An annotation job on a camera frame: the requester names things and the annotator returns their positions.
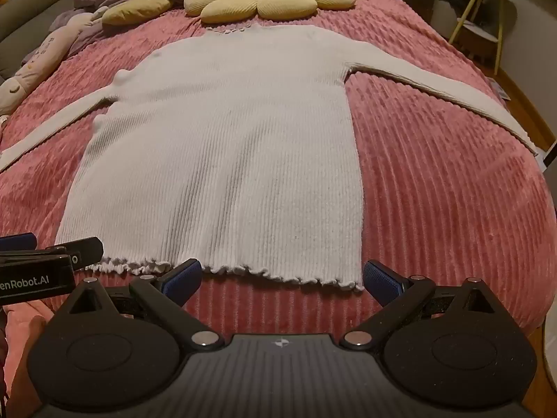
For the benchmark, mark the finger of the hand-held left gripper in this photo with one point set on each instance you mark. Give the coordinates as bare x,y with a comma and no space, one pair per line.
19,241
85,248

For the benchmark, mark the pink ribbed plush blanket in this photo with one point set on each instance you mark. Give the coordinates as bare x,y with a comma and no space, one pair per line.
435,209

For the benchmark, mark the white ribbed knit sweater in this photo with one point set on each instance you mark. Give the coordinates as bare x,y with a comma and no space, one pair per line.
217,161

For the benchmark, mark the cream long plush pillow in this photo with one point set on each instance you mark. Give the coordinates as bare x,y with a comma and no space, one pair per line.
39,65

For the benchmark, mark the white bathroom scale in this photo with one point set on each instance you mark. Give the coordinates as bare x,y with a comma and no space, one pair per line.
498,89

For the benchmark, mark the yellow-legged side table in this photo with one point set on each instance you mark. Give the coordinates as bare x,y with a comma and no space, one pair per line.
476,30

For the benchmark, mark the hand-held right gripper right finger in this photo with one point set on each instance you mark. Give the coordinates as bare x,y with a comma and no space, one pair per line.
383,283

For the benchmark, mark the olive green headboard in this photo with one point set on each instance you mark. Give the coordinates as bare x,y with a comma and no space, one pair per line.
30,8

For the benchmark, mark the white floor object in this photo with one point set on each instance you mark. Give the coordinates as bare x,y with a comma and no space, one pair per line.
546,156

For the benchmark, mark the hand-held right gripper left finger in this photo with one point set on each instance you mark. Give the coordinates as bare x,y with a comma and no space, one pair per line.
183,276

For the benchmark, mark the yellow oval pillow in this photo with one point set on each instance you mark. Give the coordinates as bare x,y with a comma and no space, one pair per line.
135,11

